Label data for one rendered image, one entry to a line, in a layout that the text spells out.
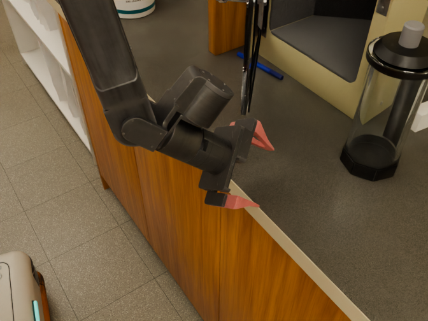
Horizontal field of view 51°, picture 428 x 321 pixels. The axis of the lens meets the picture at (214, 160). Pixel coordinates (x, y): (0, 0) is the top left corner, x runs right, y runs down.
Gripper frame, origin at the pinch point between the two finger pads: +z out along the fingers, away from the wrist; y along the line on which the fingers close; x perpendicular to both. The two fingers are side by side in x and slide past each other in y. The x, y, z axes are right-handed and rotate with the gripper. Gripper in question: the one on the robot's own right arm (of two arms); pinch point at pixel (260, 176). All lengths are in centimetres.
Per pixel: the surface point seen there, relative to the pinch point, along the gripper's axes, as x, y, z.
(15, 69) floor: 238, 59, -3
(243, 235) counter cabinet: 15.6, -8.8, 13.6
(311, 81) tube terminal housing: 10.7, 26.6, 16.6
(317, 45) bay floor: 10.0, 34.4, 15.1
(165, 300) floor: 88, -35, 49
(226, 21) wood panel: 27.4, 37.3, 2.0
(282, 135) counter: 7.7, 11.3, 9.6
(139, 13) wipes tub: 55, 42, -8
